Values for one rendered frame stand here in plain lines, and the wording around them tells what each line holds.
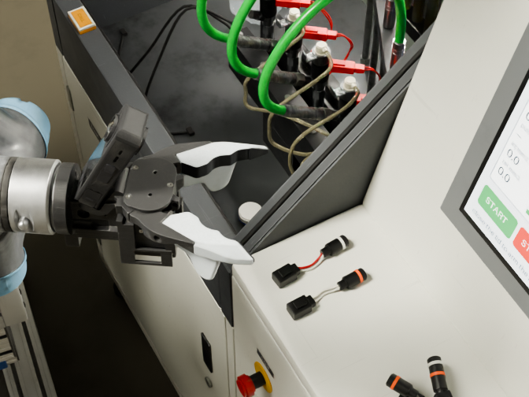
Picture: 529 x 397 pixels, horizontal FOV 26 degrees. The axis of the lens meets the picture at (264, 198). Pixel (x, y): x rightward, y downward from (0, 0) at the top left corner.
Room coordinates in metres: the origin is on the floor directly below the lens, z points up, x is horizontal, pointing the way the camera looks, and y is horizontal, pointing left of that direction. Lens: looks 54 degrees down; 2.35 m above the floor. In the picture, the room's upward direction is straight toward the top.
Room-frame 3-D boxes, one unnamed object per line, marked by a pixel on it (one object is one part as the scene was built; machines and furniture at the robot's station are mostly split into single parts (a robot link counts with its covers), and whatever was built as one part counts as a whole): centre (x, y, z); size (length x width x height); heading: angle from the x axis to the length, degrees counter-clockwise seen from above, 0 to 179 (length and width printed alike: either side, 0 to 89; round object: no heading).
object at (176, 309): (1.20, 0.22, 0.44); 0.65 x 0.02 x 0.68; 29
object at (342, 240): (0.89, -0.07, 0.99); 0.12 x 0.02 x 0.02; 124
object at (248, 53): (1.22, -0.06, 0.91); 0.34 x 0.10 x 0.15; 29
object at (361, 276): (0.84, -0.09, 0.99); 0.12 x 0.02 x 0.02; 121
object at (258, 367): (0.79, 0.02, 0.80); 0.05 x 0.04 x 0.05; 29
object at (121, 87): (1.21, 0.20, 0.87); 0.62 x 0.04 x 0.16; 29
